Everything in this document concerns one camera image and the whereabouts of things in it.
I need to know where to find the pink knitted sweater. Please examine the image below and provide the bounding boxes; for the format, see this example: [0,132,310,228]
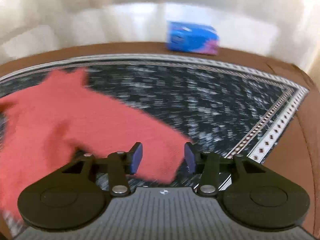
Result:
[1,68,187,219]

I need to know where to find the dark patterned table mat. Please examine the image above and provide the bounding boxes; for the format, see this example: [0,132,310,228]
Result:
[0,53,310,238]

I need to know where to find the blue tissue pack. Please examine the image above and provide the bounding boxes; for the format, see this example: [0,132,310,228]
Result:
[166,22,220,55]

